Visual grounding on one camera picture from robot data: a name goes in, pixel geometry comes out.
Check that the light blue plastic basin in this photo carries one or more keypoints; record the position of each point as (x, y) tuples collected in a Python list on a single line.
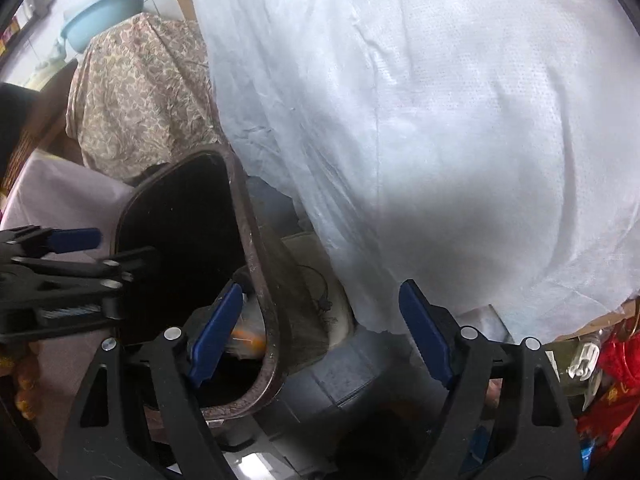
[(97, 17)]

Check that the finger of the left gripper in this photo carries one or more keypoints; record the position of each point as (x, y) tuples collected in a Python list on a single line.
[(33, 265), (36, 242)]

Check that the white sheet cover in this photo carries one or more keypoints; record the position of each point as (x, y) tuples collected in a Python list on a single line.
[(486, 149)]

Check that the floral cloth cover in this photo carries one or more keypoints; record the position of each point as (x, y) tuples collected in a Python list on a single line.
[(141, 97)]

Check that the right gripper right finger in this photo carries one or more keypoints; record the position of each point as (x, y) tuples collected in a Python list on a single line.
[(534, 434)]

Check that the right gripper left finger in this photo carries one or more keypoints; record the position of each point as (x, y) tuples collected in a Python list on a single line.
[(136, 414)]

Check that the dark trash bin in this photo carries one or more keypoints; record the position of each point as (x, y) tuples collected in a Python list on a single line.
[(196, 218)]

